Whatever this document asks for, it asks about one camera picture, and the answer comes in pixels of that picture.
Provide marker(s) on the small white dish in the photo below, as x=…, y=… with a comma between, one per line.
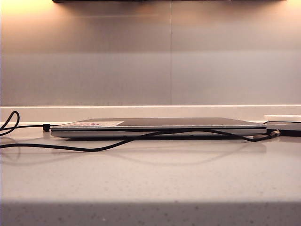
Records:
x=282, y=117

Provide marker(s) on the silver Dell laptop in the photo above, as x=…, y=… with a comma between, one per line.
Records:
x=157, y=124

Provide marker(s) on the white Nice Try sticker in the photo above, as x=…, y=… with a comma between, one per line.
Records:
x=110, y=123

